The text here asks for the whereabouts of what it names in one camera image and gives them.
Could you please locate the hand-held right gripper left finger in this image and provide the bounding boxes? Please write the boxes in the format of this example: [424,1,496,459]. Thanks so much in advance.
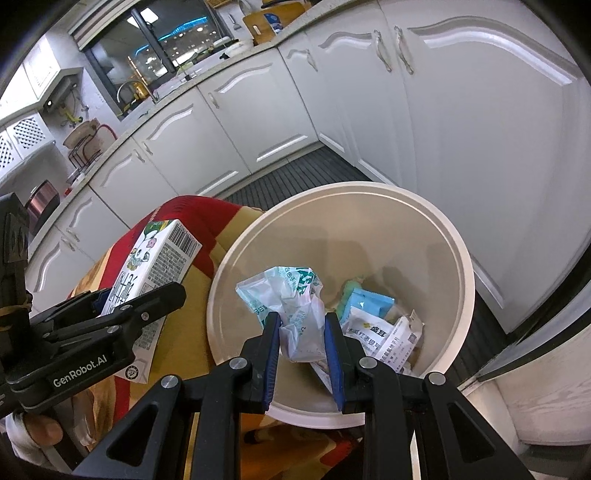
[71,311,282,480]

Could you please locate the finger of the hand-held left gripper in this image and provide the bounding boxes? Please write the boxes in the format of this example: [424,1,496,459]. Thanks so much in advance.
[58,287,112,317]
[28,281,188,346]

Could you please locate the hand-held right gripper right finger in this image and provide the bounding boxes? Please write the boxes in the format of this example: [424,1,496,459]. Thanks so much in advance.
[323,313,539,480]

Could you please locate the green white milk carton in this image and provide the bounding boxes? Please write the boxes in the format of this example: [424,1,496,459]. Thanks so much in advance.
[99,219,203,385]

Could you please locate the white plastic bag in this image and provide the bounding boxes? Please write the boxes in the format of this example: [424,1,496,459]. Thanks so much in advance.
[235,265,326,365]

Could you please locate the white orange snack bag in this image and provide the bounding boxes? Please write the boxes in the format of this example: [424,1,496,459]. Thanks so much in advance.
[309,307,426,393]

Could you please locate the blue plastic packet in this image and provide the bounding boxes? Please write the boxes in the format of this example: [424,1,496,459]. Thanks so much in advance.
[339,291,395,324]

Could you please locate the white round plastic bin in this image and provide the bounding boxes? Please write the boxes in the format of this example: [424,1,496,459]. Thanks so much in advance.
[206,182,476,431]

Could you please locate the person's left hand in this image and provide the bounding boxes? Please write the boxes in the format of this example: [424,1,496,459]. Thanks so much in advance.
[21,413,65,448]

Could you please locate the red orange printed blanket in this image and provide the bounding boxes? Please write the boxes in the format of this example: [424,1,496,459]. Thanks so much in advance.
[65,196,370,480]

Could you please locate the copper rice cooker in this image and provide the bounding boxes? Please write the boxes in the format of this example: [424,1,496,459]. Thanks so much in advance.
[25,180,62,222]

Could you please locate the beige bowl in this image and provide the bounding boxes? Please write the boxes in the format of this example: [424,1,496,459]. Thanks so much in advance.
[62,119,100,147]

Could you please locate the white lattice upper cabinets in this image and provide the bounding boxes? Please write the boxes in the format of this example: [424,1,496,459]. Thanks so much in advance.
[0,111,56,171]

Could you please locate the steel kitchen faucet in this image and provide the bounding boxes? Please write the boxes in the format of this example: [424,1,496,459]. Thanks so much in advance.
[116,80,160,112]

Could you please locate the white lower kitchen cabinets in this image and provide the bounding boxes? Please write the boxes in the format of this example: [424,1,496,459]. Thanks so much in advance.
[23,0,591,333]

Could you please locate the dark kitchen window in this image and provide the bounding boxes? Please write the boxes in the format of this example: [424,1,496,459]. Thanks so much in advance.
[83,0,232,121]

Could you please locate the wooden cutting board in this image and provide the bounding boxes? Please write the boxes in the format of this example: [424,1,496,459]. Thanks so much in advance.
[242,2,315,44]

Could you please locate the black wire dish rack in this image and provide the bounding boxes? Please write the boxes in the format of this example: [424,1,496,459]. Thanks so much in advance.
[68,122,116,169]

